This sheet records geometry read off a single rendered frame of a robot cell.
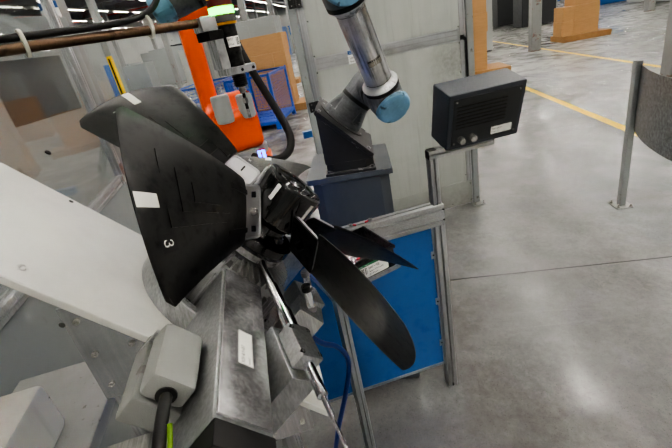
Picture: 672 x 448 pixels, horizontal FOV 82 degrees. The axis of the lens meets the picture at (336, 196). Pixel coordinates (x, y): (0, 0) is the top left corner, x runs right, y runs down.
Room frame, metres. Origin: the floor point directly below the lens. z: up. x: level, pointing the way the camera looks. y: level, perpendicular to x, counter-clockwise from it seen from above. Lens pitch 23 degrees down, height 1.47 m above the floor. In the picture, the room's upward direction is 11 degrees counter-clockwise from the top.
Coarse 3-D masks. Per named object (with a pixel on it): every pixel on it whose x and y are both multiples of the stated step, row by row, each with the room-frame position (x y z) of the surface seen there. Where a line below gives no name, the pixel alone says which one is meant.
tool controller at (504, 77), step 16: (464, 80) 1.23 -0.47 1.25; (480, 80) 1.21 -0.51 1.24; (496, 80) 1.20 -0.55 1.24; (512, 80) 1.18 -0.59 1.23; (448, 96) 1.15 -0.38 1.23; (464, 96) 1.15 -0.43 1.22; (480, 96) 1.16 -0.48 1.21; (496, 96) 1.17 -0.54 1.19; (512, 96) 1.18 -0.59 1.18; (432, 112) 1.26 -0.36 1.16; (448, 112) 1.15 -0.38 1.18; (464, 112) 1.16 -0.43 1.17; (480, 112) 1.17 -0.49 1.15; (496, 112) 1.18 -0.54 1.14; (512, 112) 1.20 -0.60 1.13; (432, 128) 1.27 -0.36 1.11; (448, 128) 1.17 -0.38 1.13; (464, 128) 1.17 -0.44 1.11; (480, 128) 1.19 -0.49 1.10; (496, 128) 1.20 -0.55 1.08; (512, 128) 1.21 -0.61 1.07; (448, 144) 1.18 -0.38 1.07; (464, 144) 1.19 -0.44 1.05
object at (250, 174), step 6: (234, 156) 0.72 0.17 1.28; (228, 162) 0.71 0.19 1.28; (234, 162) 0.71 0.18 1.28; (240, 162) 0.72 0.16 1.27; (246, 162) 0.72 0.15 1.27; (234, 168) 0.70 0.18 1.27; (240, 168) 0.71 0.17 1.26; (246, 168) 0.71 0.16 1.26; (252, 168) 0.71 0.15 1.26; (240, 174) 0.70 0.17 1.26; (246, 174) 0.70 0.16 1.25; (252, 174) 0.70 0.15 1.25; (258, 174) 0.70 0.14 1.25; (246, 180) 0.69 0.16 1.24; (252, 180) 0.69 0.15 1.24
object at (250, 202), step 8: (248, 184) 0.60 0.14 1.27; (248, 192) 0.59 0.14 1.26; (256, 192) 0.62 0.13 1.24; (248, 200) 0.59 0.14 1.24; (256, 200) 0.61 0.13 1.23; (248, 208) 0.58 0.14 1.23; (248, 216) 0.58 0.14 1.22; (256, 216) 0.60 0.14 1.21; (248, 224) 0.57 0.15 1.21; (256, 224) 0.59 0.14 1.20; (248, 232) 0.57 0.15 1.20; (256, 232) 0.59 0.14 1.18
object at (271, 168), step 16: (272, 176) 0.64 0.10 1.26; (288, 176) 0.70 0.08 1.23; (288, 192) 0.62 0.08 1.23; (304, 192) 0.66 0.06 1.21; (272, 208) 0.62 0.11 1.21; (288, 208) 0.62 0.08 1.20; (304, 208) 0.63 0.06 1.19; (272, 224) 0.61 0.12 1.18; (288, 224) 0.62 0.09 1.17; (256, 240) 0.60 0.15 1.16; (272, 240) 0.63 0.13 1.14; (288, 240) 0.69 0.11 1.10; (272, 256) 0.60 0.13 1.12
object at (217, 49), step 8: (200, 24) 0.72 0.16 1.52; (208, 24) 0.72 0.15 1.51; (216, 24) 0.74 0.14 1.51; (200, 32) 0.72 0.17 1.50; (208, 32) 0.72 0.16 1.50; (216, 32) 0.73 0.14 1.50; (200, 40) 0.74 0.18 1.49; (208, 40) 0.72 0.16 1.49; (216, 40) 0.73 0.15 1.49; (208, 48) 0.75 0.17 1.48; (216, 48) 0.73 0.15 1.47; (224, 48) 0.74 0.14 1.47; (216, 56) 0.73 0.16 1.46; (224, 56) 0.73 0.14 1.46; (216, 64) 0.74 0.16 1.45; (224, 64) 0.73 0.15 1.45; (248, 64) 0.74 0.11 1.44; (224, 72) 0.73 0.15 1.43; (232, 72) 0.73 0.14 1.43; (240, 72) 0.73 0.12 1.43
